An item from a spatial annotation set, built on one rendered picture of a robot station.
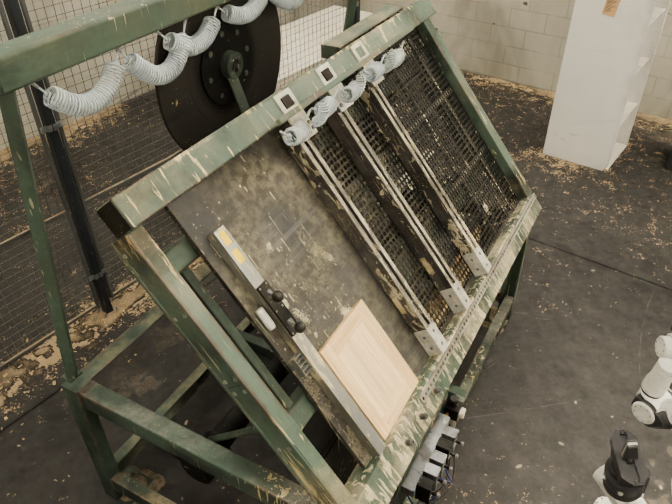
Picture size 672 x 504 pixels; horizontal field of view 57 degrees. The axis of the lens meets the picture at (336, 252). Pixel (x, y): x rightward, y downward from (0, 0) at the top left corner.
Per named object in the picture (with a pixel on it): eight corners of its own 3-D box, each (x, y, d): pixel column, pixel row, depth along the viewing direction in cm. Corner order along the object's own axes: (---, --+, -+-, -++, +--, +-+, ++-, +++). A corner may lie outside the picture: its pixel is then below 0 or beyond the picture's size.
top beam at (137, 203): (117, 240, 173) (133, 229, 166) (94, 211, 170) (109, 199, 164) (422, 22, 326) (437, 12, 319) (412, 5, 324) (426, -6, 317)
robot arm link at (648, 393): (665, 354, 196) (641, 389, 209) (645, 368, 191) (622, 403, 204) (695, 378, 190) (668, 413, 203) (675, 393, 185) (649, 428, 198)
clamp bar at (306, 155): (427, 359, 250) (476, 349, 234) (255, 110, 224) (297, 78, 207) (436, 343, 257) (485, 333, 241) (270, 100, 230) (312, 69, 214)
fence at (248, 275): (372, 456, 215) (380, 456, 212) (206, 236, 194) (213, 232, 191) (378, 445, 219) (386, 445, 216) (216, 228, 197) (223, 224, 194)
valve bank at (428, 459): (430, 535, 224) (435, 498, 210) (394, 517, 230) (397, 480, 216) (475, 433, 259) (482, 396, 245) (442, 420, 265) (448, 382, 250)
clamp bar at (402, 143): (473, 279, 290) (518, 266, 274) (332, 59, 263) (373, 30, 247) (480, 267, 297) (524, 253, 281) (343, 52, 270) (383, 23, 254)
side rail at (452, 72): (510, 204, 349) (528, 197, 342) (407, 32, 324) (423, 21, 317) (514, 197, 355) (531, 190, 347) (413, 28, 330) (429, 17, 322)
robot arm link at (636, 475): (612, 486, 130) (607, 507, 139) (661, 484, 128) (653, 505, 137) (597, 430, 139) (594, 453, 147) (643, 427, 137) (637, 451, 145)
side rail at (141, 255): (325, 516, 202) (348, 516, 194) (108, 245, 177) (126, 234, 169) (333, 501, 206) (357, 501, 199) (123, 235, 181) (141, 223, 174)
